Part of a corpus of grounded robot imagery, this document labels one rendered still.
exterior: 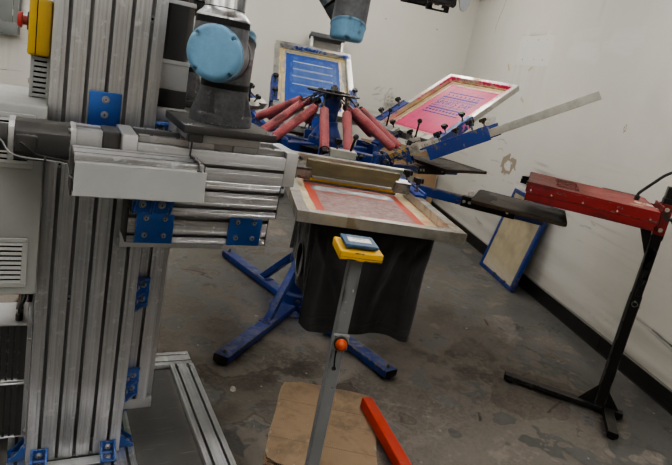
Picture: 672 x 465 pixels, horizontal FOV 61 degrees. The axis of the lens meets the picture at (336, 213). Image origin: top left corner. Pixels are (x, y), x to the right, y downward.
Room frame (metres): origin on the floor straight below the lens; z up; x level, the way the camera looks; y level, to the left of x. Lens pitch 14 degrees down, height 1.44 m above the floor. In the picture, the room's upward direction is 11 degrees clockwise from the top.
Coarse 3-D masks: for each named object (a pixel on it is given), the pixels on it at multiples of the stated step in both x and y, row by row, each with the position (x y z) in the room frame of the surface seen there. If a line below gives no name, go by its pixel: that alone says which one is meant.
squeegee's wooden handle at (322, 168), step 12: (312, 168) 2.33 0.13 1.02; (324, 168) 2.34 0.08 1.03; (336, 168) 2.35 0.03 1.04; (348, 168) 2.37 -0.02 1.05; (360, 168) 2.38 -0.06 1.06; (372, 168) 2.41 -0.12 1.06; (348, 180) 2.37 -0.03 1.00; (360, 180) 2.38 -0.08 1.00; (372, 180) 2.39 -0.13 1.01; (384, 180) 2.40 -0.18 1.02; (396, 180) 2.41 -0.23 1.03
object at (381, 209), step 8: (368, 192) 2.41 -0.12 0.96; (360, 200) 2.21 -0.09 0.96; (368, 200) 2.24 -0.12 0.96; (376, 200) 2.27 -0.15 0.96; (384, 200) 2.31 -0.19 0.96; (368, 208) 2.10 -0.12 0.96; (376, 208) 2.13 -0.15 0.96; (384, 208) 2.16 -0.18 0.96; (392, 208) 2.18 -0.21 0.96; (400, 208) 2.21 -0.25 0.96; (376, 216) 2.00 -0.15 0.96; (384, 216) 2.03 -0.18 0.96; (392, 216) 2.05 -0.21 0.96; (400, 216) 2.08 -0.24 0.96; (408, 216) 2.10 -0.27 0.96
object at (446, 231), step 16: (288, 192) 2.05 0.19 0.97; (304, 208) 1.77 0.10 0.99; (432, 208) 2.17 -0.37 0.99; (320, 224) 1.76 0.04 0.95; (336, 224) 1.77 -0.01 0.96; (352, 224) 1.78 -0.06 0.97; (368, 224) 1.79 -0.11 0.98; (384, 224) 1.80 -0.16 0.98; (400, 224) 1.81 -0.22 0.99; (416, 224) 1.86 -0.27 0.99; (448, 224) 1.95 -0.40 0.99; (448, 240) 1.85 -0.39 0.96; (464, 240) 1.86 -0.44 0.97
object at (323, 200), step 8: (304, 184) 2.31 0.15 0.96; (312, 184) 2.34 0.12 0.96; (320, 184) 2.37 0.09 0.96; (312, 192) 2.19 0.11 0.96; (320, 192) 2.22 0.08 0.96; (328, 192) 2.25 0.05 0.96; (312, 200) 2.05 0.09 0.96; (320, 200) 2.08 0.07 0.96; (328, 200) 2.10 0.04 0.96; (336, 200) 2.13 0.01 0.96; (344, 200) 2.16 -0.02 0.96; (352, 200) 2.19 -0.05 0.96; (320, 208) 1.96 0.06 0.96; (328, 208) 1.98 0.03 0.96; (336, 208) 2.00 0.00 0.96; (344, 208) 2.03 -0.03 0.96; (352, 208) 2.05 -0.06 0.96; (360, 208) 2.08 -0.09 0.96; (368, 216) 1.98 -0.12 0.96
